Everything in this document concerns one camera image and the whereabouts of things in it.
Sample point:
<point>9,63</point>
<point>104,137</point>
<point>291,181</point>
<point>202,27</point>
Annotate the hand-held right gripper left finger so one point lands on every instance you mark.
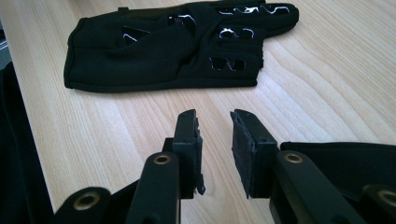
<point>186,146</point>

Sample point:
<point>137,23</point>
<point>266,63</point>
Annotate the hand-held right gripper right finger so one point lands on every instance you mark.
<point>253,155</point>

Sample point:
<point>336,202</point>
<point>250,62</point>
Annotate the black glove with cutouts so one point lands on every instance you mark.
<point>155,62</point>

